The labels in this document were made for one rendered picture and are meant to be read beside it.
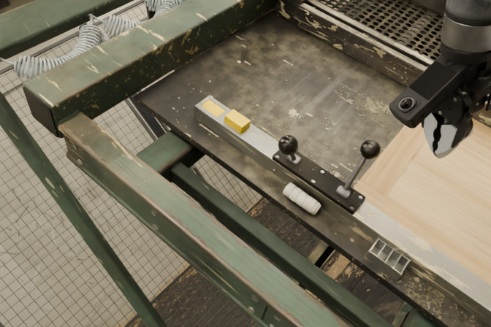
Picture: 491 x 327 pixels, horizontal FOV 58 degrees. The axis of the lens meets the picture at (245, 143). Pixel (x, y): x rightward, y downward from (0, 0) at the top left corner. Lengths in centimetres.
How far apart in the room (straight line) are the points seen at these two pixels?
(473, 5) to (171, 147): 68
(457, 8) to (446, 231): 50
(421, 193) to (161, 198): 55
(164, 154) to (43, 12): 68
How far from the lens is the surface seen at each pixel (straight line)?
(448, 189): 106
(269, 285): 77
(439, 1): 165
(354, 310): 91
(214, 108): 101
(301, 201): 90
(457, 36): 65
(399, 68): 126
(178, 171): 100
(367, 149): 85
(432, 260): 90
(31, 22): 149
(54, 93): 98
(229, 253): 79
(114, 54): 105
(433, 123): 76
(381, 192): 97
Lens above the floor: 170
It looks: 9 degrees down
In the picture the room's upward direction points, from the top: 35 degrees counter-clockwise
